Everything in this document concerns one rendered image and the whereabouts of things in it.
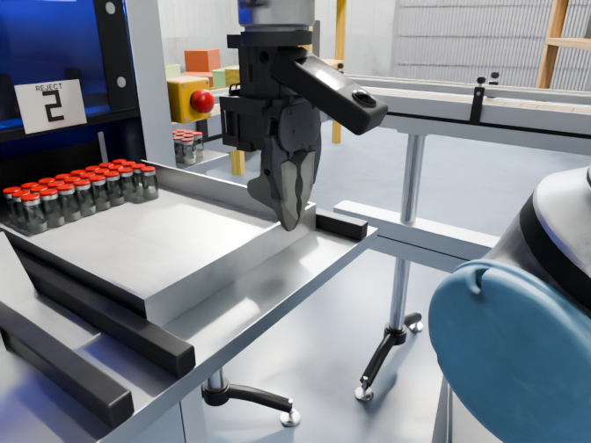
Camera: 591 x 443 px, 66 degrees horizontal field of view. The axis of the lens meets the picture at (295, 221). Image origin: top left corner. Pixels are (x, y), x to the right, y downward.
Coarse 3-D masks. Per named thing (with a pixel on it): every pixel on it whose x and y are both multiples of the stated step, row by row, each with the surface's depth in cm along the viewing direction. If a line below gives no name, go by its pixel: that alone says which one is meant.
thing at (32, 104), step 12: (36, 84) 58; (48, 84) 59; (60, 84) 60; (72, 84) 62; (24, 96) 57; (36, 96) 58; (48, 96) 60; (60, 96) 61; (72, 96) 62; (24, 108) 57; (36, 108) 59; (60, 108) 61; (72, 108) 62; (24, 120) 58; (36, 120) 59; (60, 120) 61; (72, 120) 63; (84, 120) 64
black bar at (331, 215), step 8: (320, 216) 57; (328, 216) 56; (336, 216) 56; (344, 216) 56; (320, 224) 57; (328, 224) 57; (336, 224) 56; (344, 224) 55; (352, 224) 55; (360, 224) 54; (336, 232) 56; (344, 232) 56; (352, 232) 55; (360, 232) 54
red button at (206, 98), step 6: (198, 90) 78; (204, 90) 78; (198, 96) 77; (204, 96) 77; (210, 96) 78; (192, 102) 78; (198, 102) 77; (204, 102) 77; (210, 102) 78; (198, 108) 78; (204, 108) 78; (210, 108) 79
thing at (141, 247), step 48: (192, 192) 69; (240, 192) 63; (48, 240) 54; (96, 240) 54; (144, 240) 54; (192, 240) 54; (240, 240) 54; (288, 240) 53; (96, 288) 41; (144, 288) 45; (192, 288) 41
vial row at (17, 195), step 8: (112, 168) 66; (80, 176) 62; (88, 176) 62; (48, 184) 59; (56, 184) 59; (64, 184) 60; (72, 184) 61; (16, 192) 56; (24, 192) 56; (32, 192) 57; (16, 200) 56; (40, 200) 58; (16, 208) 56; (24, 216) 56; (24, 224) 57
